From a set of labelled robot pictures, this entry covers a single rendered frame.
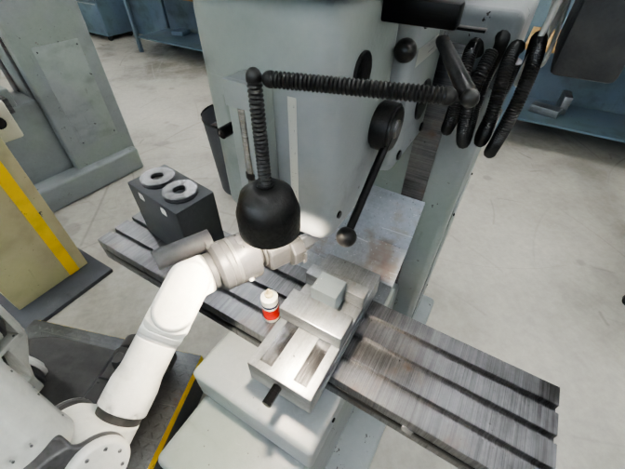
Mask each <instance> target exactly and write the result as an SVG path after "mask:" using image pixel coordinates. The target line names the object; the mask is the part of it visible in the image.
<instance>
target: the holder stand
mask: <svg viewBox="0 0 625 469"><path fill-rule="evenodd" d="M128 186H129V188H130V190H131V192H132V194H133V196H134V198H135V200H136V202H137V204H138V207H139V209H140V212H141V214H142V217H143V219H144V220H145V222H146V224H147V227H148V229H149V231H150V232H151V233H152V234H154V235H155V236H157V237H158V238H160V239H161V240H162V241H164V242H165V243H166V244H170V243H173V242H175V241H178V240H180V239H182V238H185V237H187V236H190V235H194V234H197V233H199V232H202V231H204V230H208V231H209V233H210V235H211V237H212V239H213V241H214V242H215V241H218V240H220V239H222V238H224V234H223V231H222V226H221V222H220V218H219V212H218V208H217V204H216V200H215V196H214V193H213V192H212V191H211V190H209V189H207V188H206V187H205V186H203V185H201V184H199V183H197V182H196V181H193V180H191V179H190V178H188V177H186V176H184V175H183V174H181V173H179V172H177V171H176V170H175V169H173V168H171V167H169V166H167V165H162V166H161V167H155V168H152V169H149V170H147V171H146V172H144V173H143V174H142V175H141V176H139V177H137V178H136V179H134V180H132V181H129V182H128Z"/></svg>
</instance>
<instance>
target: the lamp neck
mask: <svg viewBox="0 0 625 469"><path fill-rule="evenodd" d="M261 77H262V74H261V72H260V70H259V69H258V68H257V67H249V68H248V69H247V71H246V82H247V85H246V86H247V88H248V90H247V92H248V93H249V94H248V97H249V100H248V101H249V103H250V104H249V107H250V110H249V111H250V112H251V114H250V116H251V121H252V123H251V125H252V130H253V132H252V133H253V138H254V140H253V141H254V146H255V149H254V150H255V151H256V152H255V155H256V156H255V157H256V158H257V159H256V162H257V164H256V165H257V170H258V171H257V172H258V176H259V177H258V179H259V185H260V186H261V187H268V186H270V185H271V184H272V180H271V178H272V177H271V174H272V173H271V170H270V168H271V166H270V162H269V161H270V158H269V157H270V156H269V151H268V150H269V147H268V144H269V143H268V139H267V138H268V135H267V130H266V129H267V127H266V124H267V123H266V122H265V120H266V118H265V114H266V113H264V112H265V109H264V106H265V104H264V103H263V102H264V99H263V96H264V95H263V93H262V92H263V89H262V87H263V84H262V83H261V82H262V81H261Z"/></svg>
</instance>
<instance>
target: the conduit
mask: <svg viewBox="0 0 625 469"><path fill-rule="evenodd" d="M456 30H460V31H466V32H474V33H480V34H484V33H485V32H486V31H487V28H482V27H474V26H468V25H459V27H458V28H457V29H456ZM538 34H539V31H537V32H535V33H534V34H533V35H532V36H531V38H530V40H529V43H528V46H527V49H526V53H525V57H524V61H525V58H526V56H527V58H526V61H525V66H524V69H523V71H522V73H521V76H520V79H519V82H518V85H517V88H516V90H515V91H514V93H513V96H512V99H511V101H510V104H509V105H508V107H507V109H506V110H505V111H506V112H505V113H504V115H503V116H502V118H501V120H500V122H499V125H498V126H497V128H496V130H495V132H494V128H495V126H496V124H497V121H498V118H499V113H500V108H502V107H501V105H503V104H502V103H503V102H504V100H505V99H506V98H505V97H507V95H508V92H509V90H510V88H511V87H512V84H513V81H514V79H515V77H516V75H517V74H518V71H519V69H520V67H521V65H523V64H522V60H521V59H520V58H518V56H519V55H520V54H521V53H522V52H523V51H524V50H525V42H524V41H523V40H519V39H516V40H514V41H512V42H511V43H510V44H509V42H510V39H511V34H510V33H509V32H508V31H507V30H501V31H500V32H498V33H497V34H496V36H495V44H494V46H493V48H489V49H486V50H485V53H484V42H483V40H482V39H481V38H479V37H474V38H473V39H471V40H470V41H469V43H468V44H467V46H466V47H465V49H464V52H463V54H462V58H461V60H462V62H463V64H464V66H465V67H466V69H467V71H468V73H469V75H470V76H471V78H472V81H473V82H474V84H475V86H476V87H477V89H478V91H479V93H480V100H479V102H478V104H477V105H475V106H474V107H472V108H464V107H463V106H462V105H461V104H460V102H459V98H457V99H456V101H455V102H454V103H453V104H451V105H449V106H448V108H447V112H446V114H445V120H444V122H443V124H442V126H441V133H442V134H443V135H446V136H447V135H450V134H451V133H452V131H453V130H454V128H455V126H456V125H457V124H458V126H457V134H456V143H457V146H458V147H459V148H461V149H464V148H467V147H468V146H469V145H470V143H471V141H472V135H473V132H474V130H475V126H476V124H477V123H476V122H477V120H478V119H477V118H478V116H479V113H480V111H481V108H482V107H481V106H483V105H482V104H483V102H484V99H485V94H486V92H487V90H488V88H489V85H490V83H491V81H492V78H493V76H494V74H495V72H496V70H497V68H498V66H499V63H500V66H499V69H498V72H497V75H496V78H495V80H496V81H494V82H495V84H493V85H494V86H493V87H492V88H493V89H492V92H491V95H490V98H489V99H490V100H489V103H488V105H487V108H486V111H485V115H484V117H483V119H482V121H481V123H480V125H479V127H478V129H477V131H476V133H475V136H474V144H475V146H477V147H483V146H485V145H486V144H487V143H488V145H487V146H486V148H485V150H484V156H485V157H486V158H492V157H494V156H495V155H496V154H497V152H498V151H499V149H500V147H501V146H502V144H503V142H504V141H505V140H506V138H507V137H508V135H509V133H510V132H511V130H512V127H513V125H514V124H515V122H516V120H517V117H518V116H519V114H520V112H522V109H523V106H524V104H525V101H527V99H526V98H528V95H529V92H531V90H530V89H532V87H533V86H534V85H533V84H534V83H535V80H536V78H537V76H538V73H539V69H540V66H541V63H542V61H543V57H544V54H545V50H546V46H547V43H548V35H547V33H545V35H544V36H538ZM508 44H509V46H508V47H507V45H508ZM527 54H528V55H527ZM482 55H483V56H482ZM481 56H482V58H481V59H480V61H479V63H478V65H477V67H476V70H473V69H472V68H473V65H474V61H475V59H477V58H479V57H481ZM524 61H523V63H524ZM493 132H494V134H493ZM492 134H493V136H492ZM491 136H492V137H491ZM490 138H491V139H490ZM489 140H490V141H489ZM488 141H489V142H488Z"/></svg>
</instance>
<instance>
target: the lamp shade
mask: <svg viewBox="0 0 625 469"><path fill-rule="evenodd" d="M271 180H272V184H271V185H270V186H268V187H261V186H260V185H259V179H257V180H254V181H252V182H250V183H248V184H246V185H245V186H244V187H243V188H242V189H241V191H240V194H239V197H238V202H237V207H236V211H235V215H236V219H237V224H238V229H239V234H240V236H241V238H242V239H243V241H244V242H245V243H247V244H248V245H250V246H251V247H253V248H259V249H276V248H281V247H284V246H286V245H288V244H290V243H291V242H293V241H294V240H295V239H296V238H297V237H298V235H299V232H300V206H299V201H298V199H297V198H296V196H295V194H294V191H293V189H292V187H291V186H290V185H289V184H288V183H287V182H285V181H281V180H278V179H274V178H271Z"/></svg>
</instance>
